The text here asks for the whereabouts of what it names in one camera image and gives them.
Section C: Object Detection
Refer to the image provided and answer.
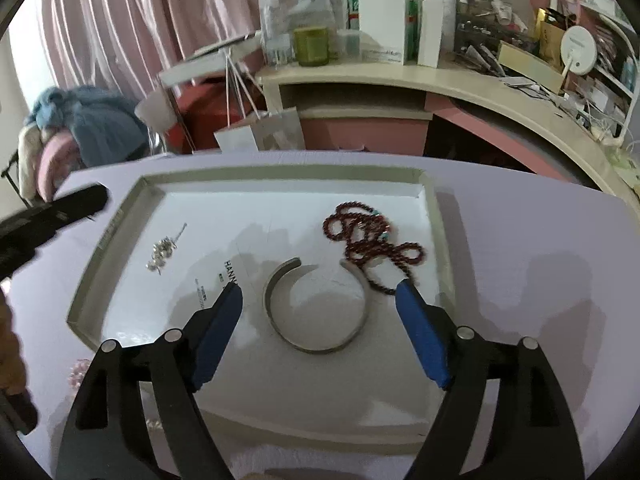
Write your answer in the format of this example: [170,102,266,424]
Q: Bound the clear plastic cup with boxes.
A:
[336,29,362,59]

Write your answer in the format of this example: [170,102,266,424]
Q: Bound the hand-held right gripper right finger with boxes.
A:
[394,279,586,480]

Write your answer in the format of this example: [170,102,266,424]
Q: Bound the round white mirror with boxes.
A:
[560,25,598,97]

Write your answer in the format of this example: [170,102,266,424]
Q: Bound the white spray bottle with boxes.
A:
[434,0,458,53]

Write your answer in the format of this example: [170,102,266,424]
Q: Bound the white power strip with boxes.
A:
[590,125,626,150]

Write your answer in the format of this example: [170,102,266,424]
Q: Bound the person's left hand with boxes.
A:
[0,289,28,397]

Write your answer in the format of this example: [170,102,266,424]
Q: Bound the cluttered cosmetics organizer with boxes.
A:
[455,0,541,68]

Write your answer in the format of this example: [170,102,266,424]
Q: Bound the grey cardboard tray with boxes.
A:
[66,166,458,457]

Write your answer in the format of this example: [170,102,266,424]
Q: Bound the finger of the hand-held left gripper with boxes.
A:
[0,184,109,277]

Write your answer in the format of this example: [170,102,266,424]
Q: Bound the blue cloth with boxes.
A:
[25,86,151,168]

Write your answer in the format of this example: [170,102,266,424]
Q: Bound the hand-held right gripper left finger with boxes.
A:
[55,282,244,480]

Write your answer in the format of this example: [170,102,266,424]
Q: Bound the tall white box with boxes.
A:
[417,0,445,68]

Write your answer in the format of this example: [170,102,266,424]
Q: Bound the wide silver bangle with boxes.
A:
[262,257,373,355]

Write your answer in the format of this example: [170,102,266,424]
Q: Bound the white paper bag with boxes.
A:
[214,107,306,153]

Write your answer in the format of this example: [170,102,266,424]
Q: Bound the wide white box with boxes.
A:
[357,0,407,66]

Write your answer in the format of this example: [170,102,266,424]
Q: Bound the green jar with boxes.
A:
[293,26,331,67]

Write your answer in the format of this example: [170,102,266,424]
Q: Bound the small silver earrings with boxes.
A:
[145,222,188,276]

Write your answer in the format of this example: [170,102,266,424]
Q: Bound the cream curved desk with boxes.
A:
[255,57,640,201]

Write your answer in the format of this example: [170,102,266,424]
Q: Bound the flat gold box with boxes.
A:
[497,41,566,93]

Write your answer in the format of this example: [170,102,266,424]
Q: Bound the pink chair cushion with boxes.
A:
[17,130,76,201]

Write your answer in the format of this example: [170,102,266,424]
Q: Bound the gold gift bag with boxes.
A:
[539,7,568,61]

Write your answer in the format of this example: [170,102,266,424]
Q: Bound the green box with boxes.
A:
[405,0,421,63]

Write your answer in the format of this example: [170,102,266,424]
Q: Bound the white desk lamp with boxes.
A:
[595,10,640,148]

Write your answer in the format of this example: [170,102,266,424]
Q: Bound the bag of plastic packets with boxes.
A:
[256,0,351,66]

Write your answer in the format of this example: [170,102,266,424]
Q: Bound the white wall shelf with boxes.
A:
[530,0,640,126]

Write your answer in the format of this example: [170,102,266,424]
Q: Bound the pink curtain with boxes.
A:
[37,0,281,111]

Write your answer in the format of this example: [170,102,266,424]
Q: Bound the red box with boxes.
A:
[167,77,273,153]

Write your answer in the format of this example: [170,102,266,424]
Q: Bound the dark red bead necklace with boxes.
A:
[322,201,428,296]

